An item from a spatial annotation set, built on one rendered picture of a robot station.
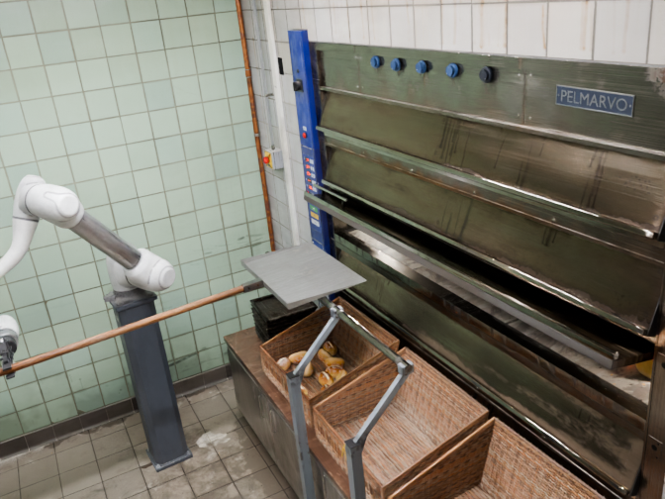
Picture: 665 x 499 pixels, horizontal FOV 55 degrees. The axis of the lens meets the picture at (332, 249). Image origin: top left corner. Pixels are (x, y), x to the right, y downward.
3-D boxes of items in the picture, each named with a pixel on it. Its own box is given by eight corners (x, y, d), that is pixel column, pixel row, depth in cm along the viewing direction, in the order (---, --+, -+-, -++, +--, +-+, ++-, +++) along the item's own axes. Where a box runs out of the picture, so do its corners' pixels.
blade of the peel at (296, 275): (288, 309, 254) (287, 303, 253) (240, 264, 300) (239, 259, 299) (366, 280, 267) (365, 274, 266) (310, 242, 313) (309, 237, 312)
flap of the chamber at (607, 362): (303, 199, 308) (339, 197, 317) (611, 370, 159) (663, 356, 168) (303, 194, 307) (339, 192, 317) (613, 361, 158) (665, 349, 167)
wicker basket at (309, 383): (344, 341, 342) (340, 294, 331) (405, 391, 295) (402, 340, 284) (260, 371, 322) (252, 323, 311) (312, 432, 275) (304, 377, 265)
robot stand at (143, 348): (145, 452, 363) (105, 294, 324) (180, 437, 372) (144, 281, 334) (156, 472, 346) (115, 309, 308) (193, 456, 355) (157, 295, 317)
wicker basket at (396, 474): (409, 396, 291) (406, 344, 281) (492, 469, 244) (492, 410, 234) (313, 437, 272) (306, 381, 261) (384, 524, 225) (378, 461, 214)
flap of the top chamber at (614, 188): (323, 131, 302) (332, 88, 298) (662, 241, 153) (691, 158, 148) (314, 129, 300) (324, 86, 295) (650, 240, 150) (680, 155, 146)
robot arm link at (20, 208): (3, 214, 263) (22, 218, 255) (11, 170, 263) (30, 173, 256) (33, 219, 274) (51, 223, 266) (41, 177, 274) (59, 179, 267)
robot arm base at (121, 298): (100, 296, 322) (97, 286, 320) (143, 283, 332) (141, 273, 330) (109, 310, 307) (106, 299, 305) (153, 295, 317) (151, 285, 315)
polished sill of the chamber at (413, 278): (345, 237, 327) (344, 230, 325) (659, 424, 176) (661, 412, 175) (334, 240, 324) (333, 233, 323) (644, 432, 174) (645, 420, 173)
